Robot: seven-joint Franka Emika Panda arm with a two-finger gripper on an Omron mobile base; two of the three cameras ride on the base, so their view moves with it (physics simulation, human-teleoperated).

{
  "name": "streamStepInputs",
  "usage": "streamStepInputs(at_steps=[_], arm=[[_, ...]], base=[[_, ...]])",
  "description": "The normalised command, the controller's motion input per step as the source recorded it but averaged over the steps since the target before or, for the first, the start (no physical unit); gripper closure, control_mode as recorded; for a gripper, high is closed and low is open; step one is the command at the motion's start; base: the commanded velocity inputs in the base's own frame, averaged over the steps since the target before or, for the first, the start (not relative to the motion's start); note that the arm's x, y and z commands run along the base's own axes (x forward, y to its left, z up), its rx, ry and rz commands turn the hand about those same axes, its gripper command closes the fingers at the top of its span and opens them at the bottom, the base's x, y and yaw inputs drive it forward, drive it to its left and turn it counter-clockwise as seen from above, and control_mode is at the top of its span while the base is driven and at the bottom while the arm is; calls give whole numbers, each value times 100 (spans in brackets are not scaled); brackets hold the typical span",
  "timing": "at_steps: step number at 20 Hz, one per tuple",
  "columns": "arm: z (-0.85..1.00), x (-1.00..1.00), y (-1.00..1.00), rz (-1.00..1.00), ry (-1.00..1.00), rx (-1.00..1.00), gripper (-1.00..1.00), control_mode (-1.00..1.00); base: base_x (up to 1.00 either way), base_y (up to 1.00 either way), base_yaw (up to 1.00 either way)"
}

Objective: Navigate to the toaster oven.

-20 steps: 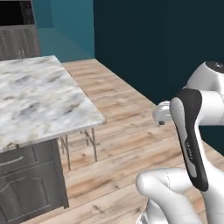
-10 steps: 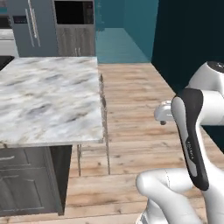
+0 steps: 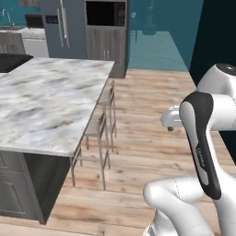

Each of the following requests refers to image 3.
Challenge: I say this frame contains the white dishwasher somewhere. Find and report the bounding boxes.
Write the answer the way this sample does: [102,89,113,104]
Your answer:
[19,27,50,59]

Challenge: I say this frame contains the grey kitchen island cabinet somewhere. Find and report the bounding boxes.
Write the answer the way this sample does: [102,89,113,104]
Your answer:
[0,149,72,226]

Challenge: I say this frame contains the grey wall cupboards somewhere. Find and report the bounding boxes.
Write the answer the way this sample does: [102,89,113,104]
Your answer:
[19,0,41,8]

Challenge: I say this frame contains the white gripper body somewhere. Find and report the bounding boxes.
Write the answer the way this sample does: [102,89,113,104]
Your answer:
[159,105,183,131]

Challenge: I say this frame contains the grey wood tall cupboard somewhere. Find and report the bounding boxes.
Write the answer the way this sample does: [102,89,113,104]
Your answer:
[83,0,130,79]

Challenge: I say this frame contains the black hob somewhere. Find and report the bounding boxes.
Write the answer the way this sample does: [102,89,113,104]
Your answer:
[0,53,34,74]

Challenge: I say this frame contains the black microwave oven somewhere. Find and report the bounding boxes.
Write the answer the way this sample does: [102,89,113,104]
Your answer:
[24,14,45,30]

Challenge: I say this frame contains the black built-in oven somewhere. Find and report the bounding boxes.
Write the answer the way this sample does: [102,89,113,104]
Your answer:
[85,0,127,28]

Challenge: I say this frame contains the grey base cupboards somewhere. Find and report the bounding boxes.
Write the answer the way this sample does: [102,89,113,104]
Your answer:
[0,30,27,55]

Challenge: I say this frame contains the silver sink tap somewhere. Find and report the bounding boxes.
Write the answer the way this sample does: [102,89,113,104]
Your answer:
[1,7,16,28]

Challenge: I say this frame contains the grey steel fridge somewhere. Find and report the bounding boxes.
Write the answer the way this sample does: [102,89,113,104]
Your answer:
[40,0,89,60]

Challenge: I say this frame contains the grey metal bar stool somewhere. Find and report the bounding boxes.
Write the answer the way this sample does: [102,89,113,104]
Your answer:
[70,110,112,191]
[96,78,118,140]

